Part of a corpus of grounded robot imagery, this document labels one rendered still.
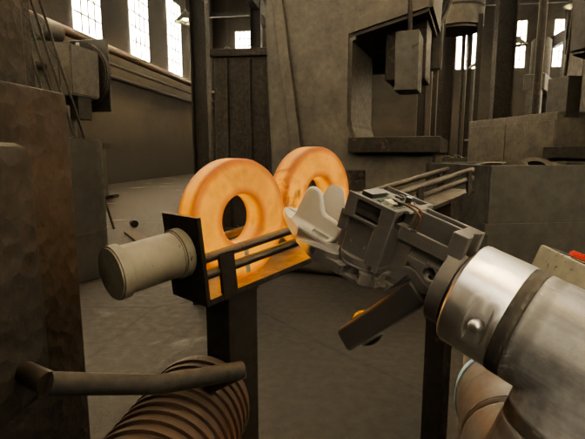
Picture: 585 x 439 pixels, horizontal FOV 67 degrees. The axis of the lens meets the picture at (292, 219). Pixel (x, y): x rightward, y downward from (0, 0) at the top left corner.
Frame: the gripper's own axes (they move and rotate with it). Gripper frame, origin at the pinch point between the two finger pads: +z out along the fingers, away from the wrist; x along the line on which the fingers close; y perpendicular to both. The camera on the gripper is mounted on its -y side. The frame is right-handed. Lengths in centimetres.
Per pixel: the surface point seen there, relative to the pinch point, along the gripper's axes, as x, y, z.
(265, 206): -4.5, -2.5, 8.8
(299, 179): -11.4, 0.7, 9.8
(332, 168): -19.0, 2.1, 10.2
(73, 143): -69, -61, 233
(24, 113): 19.0, 3.6, 28.4
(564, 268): -47, -5, -21
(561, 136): -347, 4, 52
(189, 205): 7.0, -1.7, 10.1
